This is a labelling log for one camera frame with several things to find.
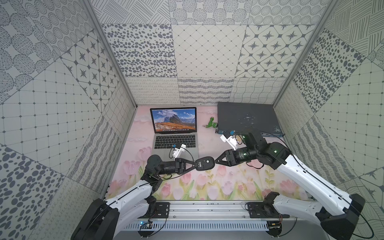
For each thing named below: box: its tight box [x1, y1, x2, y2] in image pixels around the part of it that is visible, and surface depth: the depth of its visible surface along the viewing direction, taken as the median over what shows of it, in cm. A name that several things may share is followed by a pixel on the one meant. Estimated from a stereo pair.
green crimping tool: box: [202, 116, 218, 128], surface depth 109 cm
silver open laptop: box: [150, 107, 199, 161], surface depth 100 cm
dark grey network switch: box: [215, 102, 285, 138], surface depth 110 cm
